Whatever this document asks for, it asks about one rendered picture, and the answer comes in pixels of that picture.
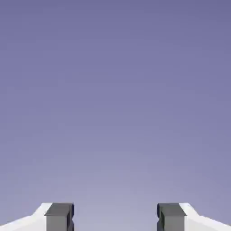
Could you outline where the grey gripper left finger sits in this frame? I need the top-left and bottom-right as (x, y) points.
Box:
(0, 202), (75, 231)

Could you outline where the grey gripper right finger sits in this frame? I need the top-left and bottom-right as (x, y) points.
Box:
(156, 202), (231, 231)

